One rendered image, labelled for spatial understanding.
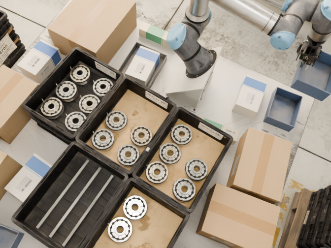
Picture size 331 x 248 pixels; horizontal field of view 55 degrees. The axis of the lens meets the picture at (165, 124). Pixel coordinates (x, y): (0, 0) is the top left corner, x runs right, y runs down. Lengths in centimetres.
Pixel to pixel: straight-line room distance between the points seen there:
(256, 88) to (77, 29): 100
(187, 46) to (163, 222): 81
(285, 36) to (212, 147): 64
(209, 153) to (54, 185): 72
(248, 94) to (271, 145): 33
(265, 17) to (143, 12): 199
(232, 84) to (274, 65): 111
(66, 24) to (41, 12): 136
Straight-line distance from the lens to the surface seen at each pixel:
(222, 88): 184
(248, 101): 173
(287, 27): 119
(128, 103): 159
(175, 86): 167
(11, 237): 166
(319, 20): 128
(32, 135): 175
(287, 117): 187
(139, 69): 173
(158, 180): 143
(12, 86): 172
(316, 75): 160
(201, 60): 158
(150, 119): 155
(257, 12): 118
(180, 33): 151
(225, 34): 299
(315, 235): 212
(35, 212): 151
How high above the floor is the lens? 225
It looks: 67 degrees down
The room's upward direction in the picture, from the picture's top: 9 degrees clockwise
